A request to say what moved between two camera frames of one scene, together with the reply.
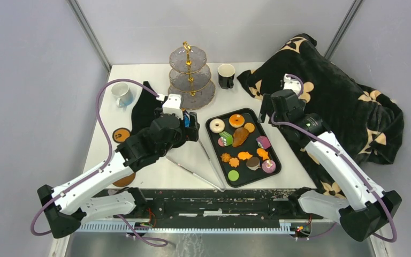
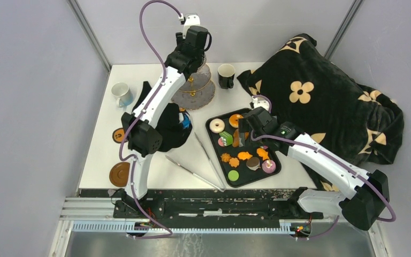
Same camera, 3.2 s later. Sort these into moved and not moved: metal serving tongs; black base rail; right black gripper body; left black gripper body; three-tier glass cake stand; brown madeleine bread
Moved: right black gripper body; left black gripper body
Not moved: black base rail; metal serving tongs; three-tier glass cake stand; brown madeleine bread
